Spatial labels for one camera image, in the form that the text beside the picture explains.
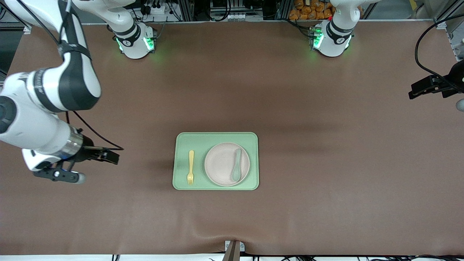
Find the yellow plastic fork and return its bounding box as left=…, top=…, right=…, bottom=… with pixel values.
left=187, top=150, right=195, bottom=186

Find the beige round plate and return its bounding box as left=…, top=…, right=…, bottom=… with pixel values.
left=204, top=142, right=250, bottom=187

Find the green plastic spoon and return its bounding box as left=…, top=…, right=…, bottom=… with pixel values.
left=231, top=148, right=242, bottom=182

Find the brown table mat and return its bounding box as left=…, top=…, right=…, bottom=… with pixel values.
left=0, top=21, right=464, bottom=256

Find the light green rectangular tray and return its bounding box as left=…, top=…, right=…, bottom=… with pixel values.
left=172, top=132, right=260, bottom=191

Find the orange packaged snacks pile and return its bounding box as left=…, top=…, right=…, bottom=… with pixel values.
left=289, top=0, right=335, bottom=21

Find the white power strip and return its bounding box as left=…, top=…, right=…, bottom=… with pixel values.
left=142, top=3, right=168, bottom=16

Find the metal table clamp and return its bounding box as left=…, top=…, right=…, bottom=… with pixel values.
left=222, top=240, right=245, bottom=261

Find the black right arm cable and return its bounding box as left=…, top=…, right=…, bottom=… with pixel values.
left=65, top=111, right=125, bottom=151

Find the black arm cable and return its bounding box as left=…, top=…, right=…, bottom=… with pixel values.
left=65, top=111, right=125, bottom=151
left=414, top=14, right=464, bottom=88

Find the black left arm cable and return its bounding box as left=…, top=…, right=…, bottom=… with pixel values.
left=414, top=14, right=464, bottom=88

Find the aluminium frame post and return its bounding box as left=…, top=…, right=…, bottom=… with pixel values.
left=178, top=0, right=196, bottom=21
left=275, top=0, right=291, bottom=21

